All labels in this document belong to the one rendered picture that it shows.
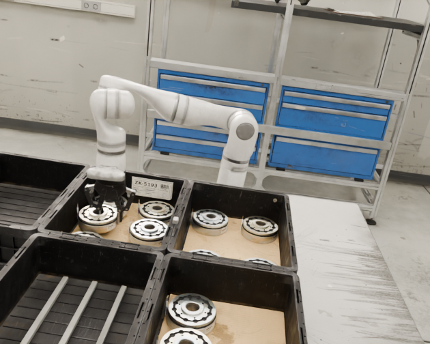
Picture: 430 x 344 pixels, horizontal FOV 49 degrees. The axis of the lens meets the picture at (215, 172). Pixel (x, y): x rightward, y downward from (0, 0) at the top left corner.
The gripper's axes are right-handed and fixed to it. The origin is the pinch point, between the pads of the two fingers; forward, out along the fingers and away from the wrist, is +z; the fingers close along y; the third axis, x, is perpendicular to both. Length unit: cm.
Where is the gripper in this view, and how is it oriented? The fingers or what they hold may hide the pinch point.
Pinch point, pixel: (110, 216)
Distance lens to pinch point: 130.1
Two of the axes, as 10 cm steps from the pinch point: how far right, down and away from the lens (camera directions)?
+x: -0.1, 4.1, -9.1
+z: -1.1, 9.1, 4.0
